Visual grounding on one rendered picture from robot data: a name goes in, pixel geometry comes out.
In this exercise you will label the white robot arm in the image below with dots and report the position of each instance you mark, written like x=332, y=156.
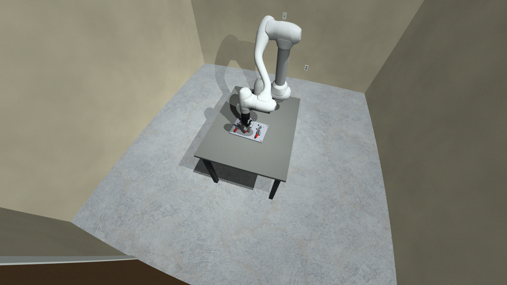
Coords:
x=285, y=34

